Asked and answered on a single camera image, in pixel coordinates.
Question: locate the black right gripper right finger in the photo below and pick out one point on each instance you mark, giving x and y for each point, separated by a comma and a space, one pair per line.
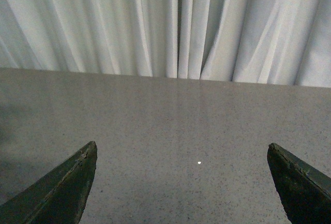
304, 191

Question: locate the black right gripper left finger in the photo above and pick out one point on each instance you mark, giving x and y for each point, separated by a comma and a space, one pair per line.
58, 197

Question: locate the white pleated curtain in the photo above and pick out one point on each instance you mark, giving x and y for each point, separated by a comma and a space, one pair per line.
259, 41

